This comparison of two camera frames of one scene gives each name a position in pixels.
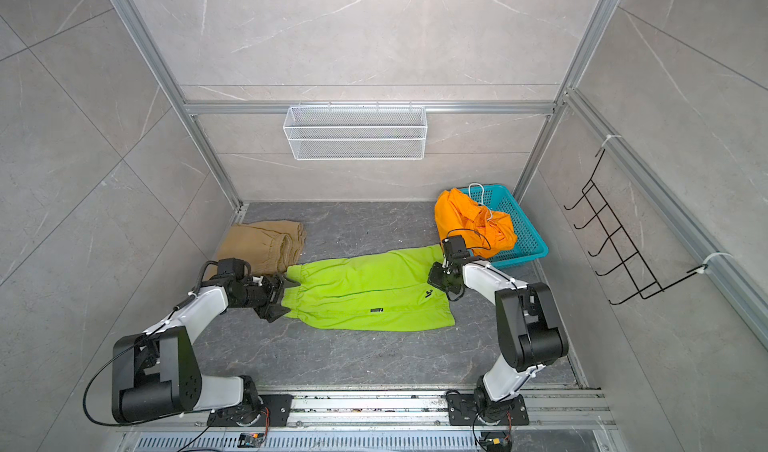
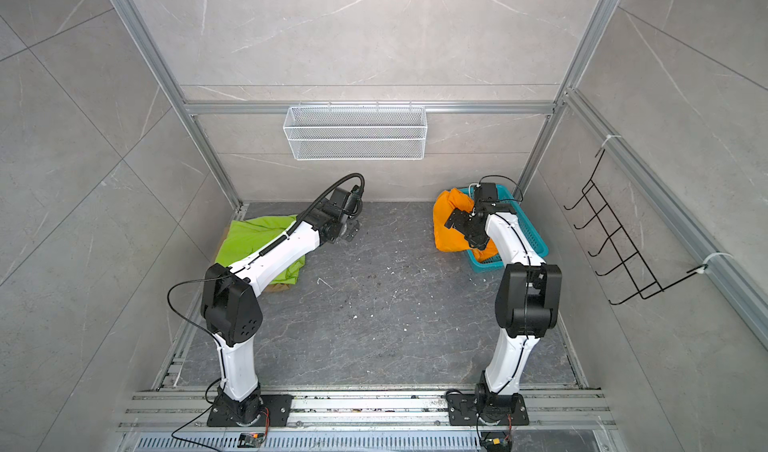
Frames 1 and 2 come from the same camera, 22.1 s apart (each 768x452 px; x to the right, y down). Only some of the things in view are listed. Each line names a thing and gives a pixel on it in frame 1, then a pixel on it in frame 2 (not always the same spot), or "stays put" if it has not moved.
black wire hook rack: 632,263 stays put
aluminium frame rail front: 409,411 stays put
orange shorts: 486,233 stays put
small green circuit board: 250,439 stays put
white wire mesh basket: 356,133 stays put
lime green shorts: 377,292 -> 240,239
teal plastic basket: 528,246 stays put
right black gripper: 435,280 -> 480,240
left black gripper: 274,292 -> 352,228
